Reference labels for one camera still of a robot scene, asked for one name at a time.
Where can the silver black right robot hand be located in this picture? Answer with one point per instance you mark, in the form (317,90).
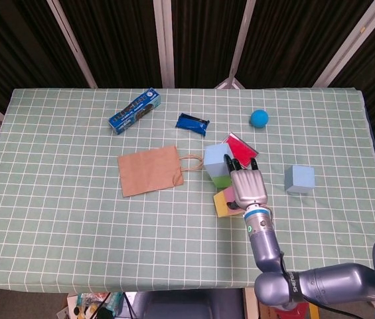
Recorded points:
(248,187)

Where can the pink foam cube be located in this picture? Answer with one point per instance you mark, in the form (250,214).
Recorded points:
(229,193)

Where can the light blue foam cube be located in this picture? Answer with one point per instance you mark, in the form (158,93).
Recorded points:
(300,179)
(215,159)

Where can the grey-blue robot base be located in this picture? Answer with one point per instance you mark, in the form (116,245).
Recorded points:
(187,305)

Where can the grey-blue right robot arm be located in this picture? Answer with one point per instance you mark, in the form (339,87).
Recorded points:
(265,246)

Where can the green foam cube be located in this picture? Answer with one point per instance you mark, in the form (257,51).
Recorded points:
(222,182)

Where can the yellow foam cube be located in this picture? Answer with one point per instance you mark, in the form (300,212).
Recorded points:
(220,204)

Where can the red rectangular tin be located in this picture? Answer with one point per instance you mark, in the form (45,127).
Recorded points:
(240,148)

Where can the blue ball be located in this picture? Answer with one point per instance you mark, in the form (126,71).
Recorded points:
(259,118)

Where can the blue snack packet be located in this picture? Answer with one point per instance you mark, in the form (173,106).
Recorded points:
(190,123)

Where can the brown paper bag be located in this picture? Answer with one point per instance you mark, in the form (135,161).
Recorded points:
(147,172)

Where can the white table leg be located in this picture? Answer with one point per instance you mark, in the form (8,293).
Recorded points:
(248,305)

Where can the brown cardboard box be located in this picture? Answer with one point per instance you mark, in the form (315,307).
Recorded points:
(268,313)

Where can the red box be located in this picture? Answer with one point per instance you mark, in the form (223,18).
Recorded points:
(298,314)

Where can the blue cookie box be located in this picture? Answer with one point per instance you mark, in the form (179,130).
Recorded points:
(134,111)

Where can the yellow strip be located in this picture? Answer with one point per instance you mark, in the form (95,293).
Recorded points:
(314,312)

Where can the green checked tablecloth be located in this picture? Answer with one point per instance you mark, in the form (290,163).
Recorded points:
(74,216)

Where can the colourful printed package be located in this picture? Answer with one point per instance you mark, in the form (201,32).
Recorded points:
(86,300)

